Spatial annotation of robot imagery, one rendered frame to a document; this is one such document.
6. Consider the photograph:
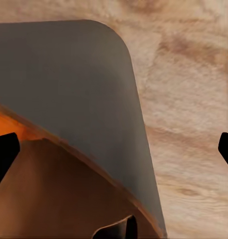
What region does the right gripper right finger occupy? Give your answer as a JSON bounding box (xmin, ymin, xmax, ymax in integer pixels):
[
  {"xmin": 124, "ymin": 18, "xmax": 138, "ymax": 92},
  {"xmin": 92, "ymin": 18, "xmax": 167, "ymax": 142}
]
[{"xmin": 218, "ymin": 132, "xmax": 228, "ymax": 163}]

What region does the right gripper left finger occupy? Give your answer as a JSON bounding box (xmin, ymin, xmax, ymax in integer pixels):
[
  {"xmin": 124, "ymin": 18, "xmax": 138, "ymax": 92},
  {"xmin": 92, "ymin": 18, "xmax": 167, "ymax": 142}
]
[{"xmin": 0, "ymin": 132, "xmax": 20, "ymax": 182}]

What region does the trash can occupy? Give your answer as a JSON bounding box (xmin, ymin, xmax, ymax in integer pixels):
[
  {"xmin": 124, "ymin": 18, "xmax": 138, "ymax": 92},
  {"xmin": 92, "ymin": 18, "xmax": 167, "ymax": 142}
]
[{"xmin": 0, "ymin": 20, "xmax": 168, "ymax": 239}]

